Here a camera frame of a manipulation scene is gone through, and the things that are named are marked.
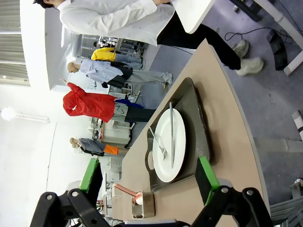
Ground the black floor box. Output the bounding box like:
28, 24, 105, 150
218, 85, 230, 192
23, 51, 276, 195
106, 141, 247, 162
267, 30, 288, 71

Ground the person in white shirt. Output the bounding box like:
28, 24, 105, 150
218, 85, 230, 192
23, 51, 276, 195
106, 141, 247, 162
33, 0, 265, 77

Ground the white ceiling lamp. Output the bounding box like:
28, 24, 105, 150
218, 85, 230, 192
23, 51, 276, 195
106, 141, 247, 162
1, 106, 50, 123

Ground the rectangular metal tin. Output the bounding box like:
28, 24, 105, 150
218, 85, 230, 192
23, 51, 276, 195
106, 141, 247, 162
131, 191, 156, 219

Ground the black floor cable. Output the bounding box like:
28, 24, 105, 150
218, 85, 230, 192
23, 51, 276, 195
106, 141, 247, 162
224, 27, 294, 44

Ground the person's right forearm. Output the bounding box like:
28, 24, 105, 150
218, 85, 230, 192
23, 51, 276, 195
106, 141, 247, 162
101, 0, 158, 26

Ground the silver table knife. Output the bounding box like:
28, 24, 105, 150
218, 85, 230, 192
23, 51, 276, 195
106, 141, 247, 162
169, 102, 175, 169

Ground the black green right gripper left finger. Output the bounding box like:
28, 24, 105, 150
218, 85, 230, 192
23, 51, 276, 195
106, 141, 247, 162
29, 157, 107, 227

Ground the mannequin in orange shorts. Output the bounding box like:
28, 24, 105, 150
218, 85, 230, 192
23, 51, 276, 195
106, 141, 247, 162
70, 137, 130, 157

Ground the white table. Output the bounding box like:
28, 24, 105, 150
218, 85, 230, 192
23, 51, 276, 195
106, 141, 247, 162
170, 0, 215, 34

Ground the mannequin in pale blue shirt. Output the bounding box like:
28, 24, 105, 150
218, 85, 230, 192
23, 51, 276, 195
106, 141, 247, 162
67, 59, 173, 89

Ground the mannequin in red jacket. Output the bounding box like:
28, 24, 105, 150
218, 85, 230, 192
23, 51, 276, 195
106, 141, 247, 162
60, 79, 157, 123

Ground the white desk leg frame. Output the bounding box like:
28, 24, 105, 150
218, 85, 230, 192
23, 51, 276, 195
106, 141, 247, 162
254, 0, 303, 76

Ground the dark grey serving tray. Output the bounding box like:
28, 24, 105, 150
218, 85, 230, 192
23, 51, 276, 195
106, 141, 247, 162
144, 77, 211, 192

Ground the person in yellow hoodie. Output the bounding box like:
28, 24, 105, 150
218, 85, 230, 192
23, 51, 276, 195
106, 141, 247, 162
91, 47, 143, 64

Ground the white round plate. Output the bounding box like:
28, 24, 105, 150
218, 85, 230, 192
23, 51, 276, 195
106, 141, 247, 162
152, 108, 187, 183

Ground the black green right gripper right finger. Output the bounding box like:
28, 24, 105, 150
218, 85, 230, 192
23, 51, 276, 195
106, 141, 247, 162
191, 156, 273, 227

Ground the white sneaker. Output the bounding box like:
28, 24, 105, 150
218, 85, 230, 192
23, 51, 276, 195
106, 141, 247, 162
233, 39, 250, 59
236, 57, 264, 76

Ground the silver fork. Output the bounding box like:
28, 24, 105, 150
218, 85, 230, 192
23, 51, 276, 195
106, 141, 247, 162
149, 126, 169, 161

